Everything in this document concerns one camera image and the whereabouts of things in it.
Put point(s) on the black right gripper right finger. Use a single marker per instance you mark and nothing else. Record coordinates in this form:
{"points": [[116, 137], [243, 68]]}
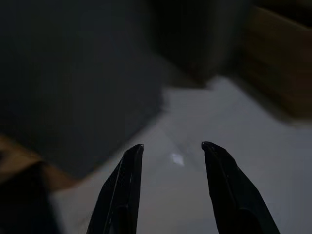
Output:
{"points": [[234, 195]]}

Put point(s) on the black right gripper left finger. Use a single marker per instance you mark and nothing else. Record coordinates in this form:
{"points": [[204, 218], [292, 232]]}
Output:
{"points": [[122, 195]]}

